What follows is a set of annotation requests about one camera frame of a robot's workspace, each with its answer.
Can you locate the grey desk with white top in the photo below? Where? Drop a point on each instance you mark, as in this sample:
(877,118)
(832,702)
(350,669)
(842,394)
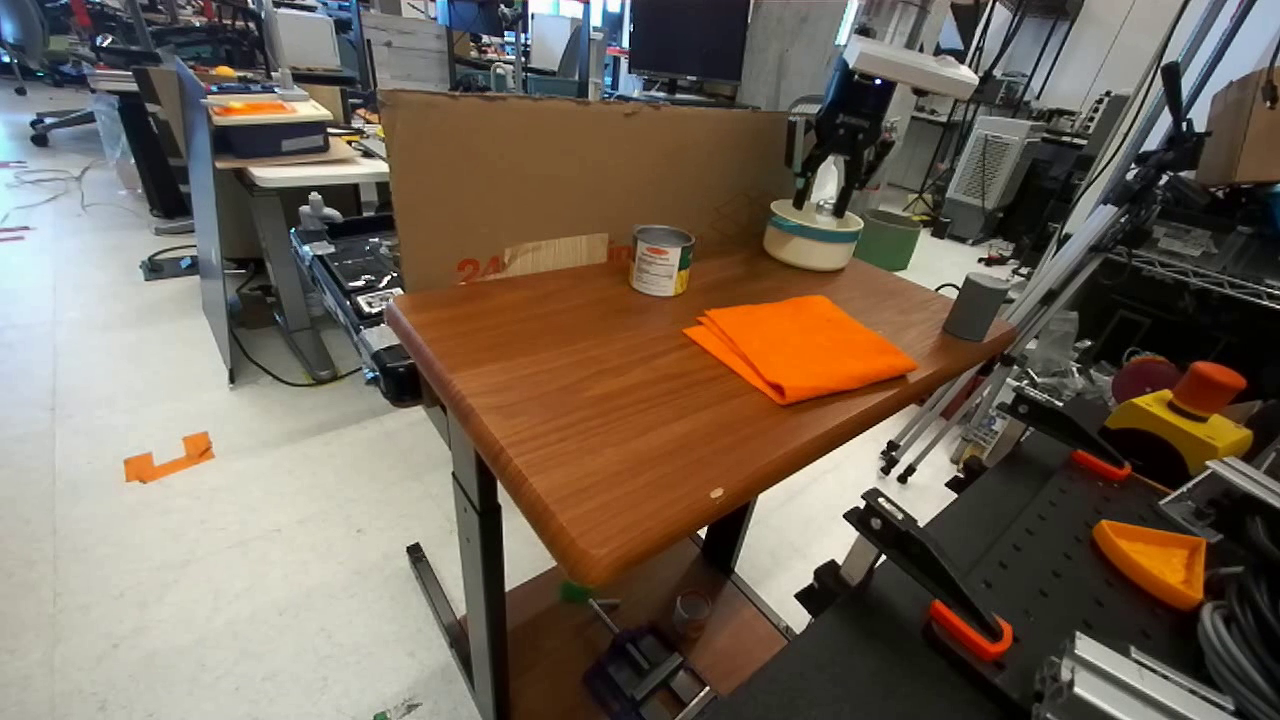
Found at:
(305,174)

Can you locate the black tray with orange item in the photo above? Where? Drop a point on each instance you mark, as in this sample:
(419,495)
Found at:
(267,131)

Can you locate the yellow box with red button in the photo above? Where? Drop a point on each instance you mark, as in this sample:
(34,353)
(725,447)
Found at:
(1173,420)

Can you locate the orange floor tape mark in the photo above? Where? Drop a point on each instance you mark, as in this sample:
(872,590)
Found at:
(166,461)

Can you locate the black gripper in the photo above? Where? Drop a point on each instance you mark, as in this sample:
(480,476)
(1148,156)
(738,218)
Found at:
(856,122)

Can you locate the green bin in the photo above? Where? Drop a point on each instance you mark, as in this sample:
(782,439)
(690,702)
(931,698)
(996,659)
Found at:
(890,240)

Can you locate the brown cardboard panel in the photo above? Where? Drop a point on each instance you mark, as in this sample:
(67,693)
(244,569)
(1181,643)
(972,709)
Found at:
(560,174)

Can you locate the aluminium extrusion bar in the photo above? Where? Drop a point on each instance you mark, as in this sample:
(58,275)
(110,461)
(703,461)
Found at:
(1221,485)
(1133,681)

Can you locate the black case under table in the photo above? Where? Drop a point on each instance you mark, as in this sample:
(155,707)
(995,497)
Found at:
(643,664)

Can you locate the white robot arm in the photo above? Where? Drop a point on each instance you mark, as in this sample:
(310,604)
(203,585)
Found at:
(923,66)

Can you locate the black perforated base board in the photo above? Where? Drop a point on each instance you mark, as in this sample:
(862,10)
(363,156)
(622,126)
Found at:
(1024,561)

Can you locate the small green tape piece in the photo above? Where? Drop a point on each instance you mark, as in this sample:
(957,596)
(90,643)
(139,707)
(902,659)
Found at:
(575,594)

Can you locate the silver-topped salt cellar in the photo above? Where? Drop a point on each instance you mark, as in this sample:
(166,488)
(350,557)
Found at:
(831,192)

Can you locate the white and yellow tin can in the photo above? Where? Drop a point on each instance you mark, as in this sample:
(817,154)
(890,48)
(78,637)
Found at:
(662,261)

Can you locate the silver tripod stand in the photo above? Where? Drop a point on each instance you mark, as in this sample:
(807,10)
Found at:
(1053,284)

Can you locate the tall brown cardboard box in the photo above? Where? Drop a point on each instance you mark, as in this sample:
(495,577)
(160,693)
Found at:
(1242,126)

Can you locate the orange wedge block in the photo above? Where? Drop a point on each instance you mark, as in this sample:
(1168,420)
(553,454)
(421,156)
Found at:
(1154,561)

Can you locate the white pot with teal rim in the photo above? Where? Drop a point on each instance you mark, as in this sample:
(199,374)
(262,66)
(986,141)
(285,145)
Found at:
(807,245)

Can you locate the grey cup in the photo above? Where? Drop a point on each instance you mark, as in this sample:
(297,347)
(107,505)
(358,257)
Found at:
(976,311)

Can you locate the brown wooden table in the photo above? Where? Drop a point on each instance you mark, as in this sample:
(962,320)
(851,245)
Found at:
(603,385)

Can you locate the orange folded cloth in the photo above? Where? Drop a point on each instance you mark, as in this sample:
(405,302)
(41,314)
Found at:
(802,349)

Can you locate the black computer monitor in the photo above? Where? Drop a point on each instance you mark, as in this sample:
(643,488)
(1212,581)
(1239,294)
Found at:
(687,36)

